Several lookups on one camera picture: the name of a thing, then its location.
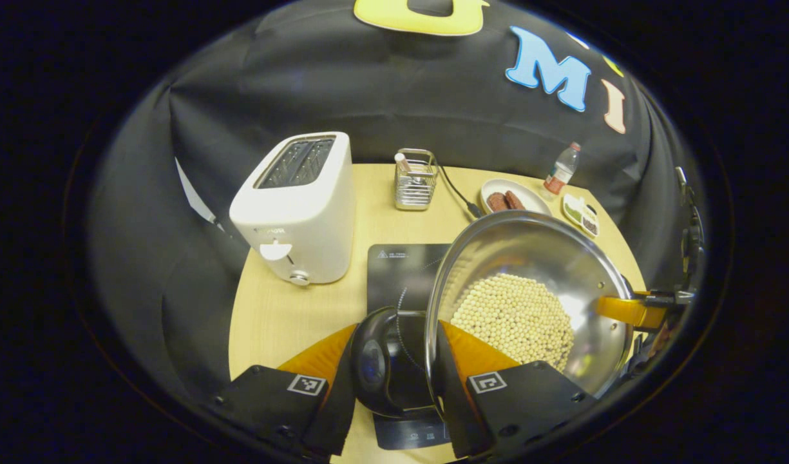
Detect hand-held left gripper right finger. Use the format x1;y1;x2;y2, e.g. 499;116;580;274
433;320;599;459

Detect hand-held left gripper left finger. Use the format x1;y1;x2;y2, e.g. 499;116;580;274
213;322;358;459

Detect pile of soybeans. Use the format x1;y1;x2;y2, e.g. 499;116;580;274
451;273;575;373

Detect stainless steel pot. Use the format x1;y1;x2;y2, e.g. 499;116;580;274
350;210;635;418

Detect black induction cooktop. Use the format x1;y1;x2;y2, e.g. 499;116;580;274
367;244;453;450

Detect white divided dish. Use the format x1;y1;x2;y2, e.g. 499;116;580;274
560;193;601;238

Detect clear plastic water bottle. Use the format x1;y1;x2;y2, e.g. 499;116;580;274
541;142;582;198

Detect white oval plate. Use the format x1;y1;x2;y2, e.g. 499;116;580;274
480;179;553;217

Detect red meat slices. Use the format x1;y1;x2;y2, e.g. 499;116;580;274
487;191;527;213

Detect white toaster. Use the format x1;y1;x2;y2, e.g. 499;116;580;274
229;131;357;286

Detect black power cable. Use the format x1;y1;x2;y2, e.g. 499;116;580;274
436;164;482;219

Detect metal wire holder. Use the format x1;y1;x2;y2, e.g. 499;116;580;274
394;148;439;211

